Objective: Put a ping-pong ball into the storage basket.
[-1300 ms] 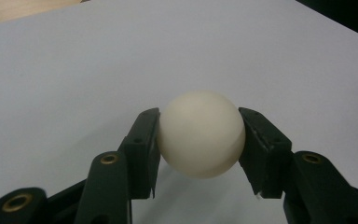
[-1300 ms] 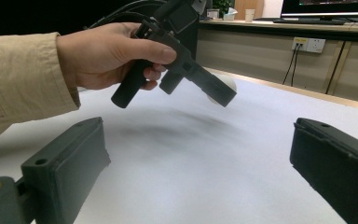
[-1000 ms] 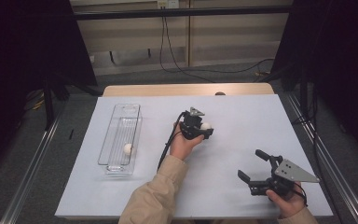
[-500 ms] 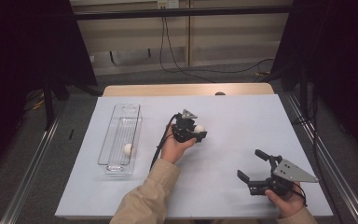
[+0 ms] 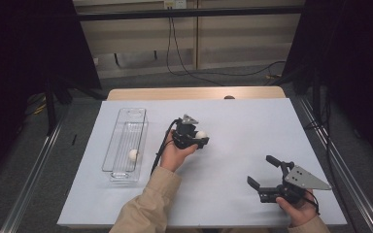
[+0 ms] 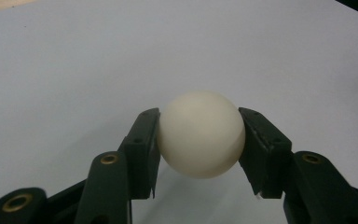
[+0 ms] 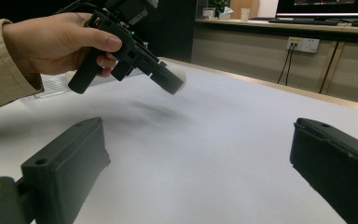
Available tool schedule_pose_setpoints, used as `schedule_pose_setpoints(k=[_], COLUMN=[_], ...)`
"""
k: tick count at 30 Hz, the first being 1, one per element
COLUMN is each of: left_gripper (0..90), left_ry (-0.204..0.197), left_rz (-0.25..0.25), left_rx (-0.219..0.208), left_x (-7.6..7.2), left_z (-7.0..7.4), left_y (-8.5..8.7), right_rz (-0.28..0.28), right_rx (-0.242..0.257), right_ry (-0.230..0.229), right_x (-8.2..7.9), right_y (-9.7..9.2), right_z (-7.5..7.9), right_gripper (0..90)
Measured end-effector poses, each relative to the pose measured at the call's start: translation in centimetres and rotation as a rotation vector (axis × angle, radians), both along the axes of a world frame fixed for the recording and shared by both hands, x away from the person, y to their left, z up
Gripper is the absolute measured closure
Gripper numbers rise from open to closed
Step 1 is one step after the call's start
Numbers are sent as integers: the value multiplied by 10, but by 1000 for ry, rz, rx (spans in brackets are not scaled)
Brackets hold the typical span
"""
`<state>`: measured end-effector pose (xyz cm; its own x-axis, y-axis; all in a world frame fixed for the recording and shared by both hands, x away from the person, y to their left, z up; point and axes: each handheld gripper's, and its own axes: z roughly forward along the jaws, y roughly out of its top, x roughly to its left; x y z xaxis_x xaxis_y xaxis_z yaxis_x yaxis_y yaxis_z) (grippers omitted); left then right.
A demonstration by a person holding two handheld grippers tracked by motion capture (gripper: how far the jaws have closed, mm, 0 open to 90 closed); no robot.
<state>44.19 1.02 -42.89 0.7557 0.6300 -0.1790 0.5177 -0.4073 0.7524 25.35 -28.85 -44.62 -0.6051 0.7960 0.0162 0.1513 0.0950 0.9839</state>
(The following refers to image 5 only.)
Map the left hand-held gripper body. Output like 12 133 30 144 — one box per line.
171 114 205 150

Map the right hand-held gripper black cable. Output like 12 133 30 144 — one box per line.
304 190 321 216

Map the dark curtain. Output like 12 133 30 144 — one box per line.
281 0 373 169
0 0 103 187

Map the white table cover sheet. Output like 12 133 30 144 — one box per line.
56 97 348 227

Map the metal floor rail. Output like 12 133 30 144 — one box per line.
0 106 71 233
295 96 373 233

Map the black metal stand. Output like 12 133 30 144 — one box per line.
273 64 324 129
43 76 108 137

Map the person's left hand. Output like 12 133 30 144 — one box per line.
159 130 199 173

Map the white wall socket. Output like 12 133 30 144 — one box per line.
163 0 187 10

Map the black horizontal metal bar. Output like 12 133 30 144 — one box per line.
76 5 305 22

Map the hand-held gripper black cable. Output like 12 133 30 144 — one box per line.
304 190 321 216
150 118 181 176

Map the left hand-held gripper black cable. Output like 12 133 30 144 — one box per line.
150 118 181 176

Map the person's right hand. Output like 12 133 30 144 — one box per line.
275 190 319 227

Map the clear plastic container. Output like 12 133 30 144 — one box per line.
101 107 150 183

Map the black floor cable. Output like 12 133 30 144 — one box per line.
165 17 226 87
171 17 288 78

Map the yellow cable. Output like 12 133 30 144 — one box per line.
25 93 48 116

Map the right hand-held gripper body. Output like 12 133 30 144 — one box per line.
256 160 333 205

